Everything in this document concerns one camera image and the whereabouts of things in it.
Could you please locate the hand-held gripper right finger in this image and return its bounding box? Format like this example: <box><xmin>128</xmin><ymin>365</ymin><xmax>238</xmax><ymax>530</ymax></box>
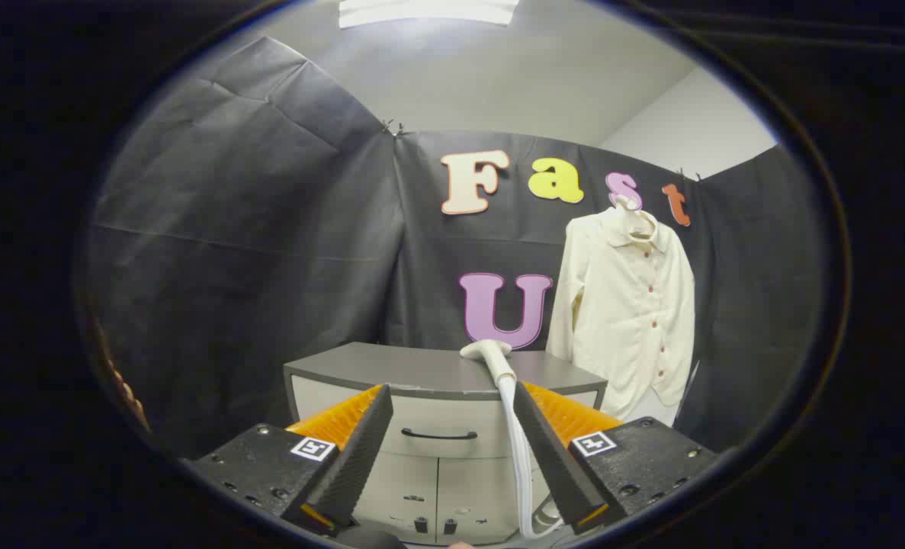
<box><xmin>513</xmin><ymin>381</ymin><xmax>720</xmax><ymax>535</ymax></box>

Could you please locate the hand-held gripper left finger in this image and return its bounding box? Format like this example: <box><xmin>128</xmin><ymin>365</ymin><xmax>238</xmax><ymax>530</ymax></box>
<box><xmin>185</xmin><ymin>384</ymin><xmax>394</xmax><ymax>535</ymax></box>

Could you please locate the white garment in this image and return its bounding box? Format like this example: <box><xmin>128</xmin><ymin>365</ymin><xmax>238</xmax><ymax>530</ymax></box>
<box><xmin>641</xmin><ymin>385</ymin><xmax>683</xmax><ymax>426</ymax></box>

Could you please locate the white garment steamer head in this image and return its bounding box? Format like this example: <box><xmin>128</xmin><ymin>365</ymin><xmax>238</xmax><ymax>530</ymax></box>
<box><xmin>460</xmin><ymin>340</ymin><xmax>517</xmax><ymax>384</ymax></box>

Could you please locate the cream button shirt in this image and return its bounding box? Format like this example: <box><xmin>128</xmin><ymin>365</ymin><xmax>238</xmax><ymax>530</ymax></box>
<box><xmin>546</xmin><ymin>206</ymin><xmax>697</xmax><ymax>420</ymax></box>

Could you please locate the grey cabinet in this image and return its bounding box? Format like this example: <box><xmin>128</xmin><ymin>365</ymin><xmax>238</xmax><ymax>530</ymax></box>
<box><xmin>283</xmin><ymin>342</ymin><xmax>609</xmax><ymax>546</ymax></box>

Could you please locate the black backdrop cloth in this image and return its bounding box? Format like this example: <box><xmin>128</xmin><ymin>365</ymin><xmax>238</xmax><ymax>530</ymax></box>
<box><xmin>86</xmin><ymin>34</ymin><xmax>826</xmax><ymax>460</ymax></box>

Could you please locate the ceiling light panel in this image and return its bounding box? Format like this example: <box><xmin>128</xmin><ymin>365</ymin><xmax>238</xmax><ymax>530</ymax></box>
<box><xmin>338</xmin><ymin>0</ymin><xmax>520</xmax><ymax>30</ymax></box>

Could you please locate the black drawer handle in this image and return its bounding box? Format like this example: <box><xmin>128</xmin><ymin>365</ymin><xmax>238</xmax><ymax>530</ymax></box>
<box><xmin>401</xmin><ymin>429</ymin><xmax>479</xmax><ymax>442</ymax></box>

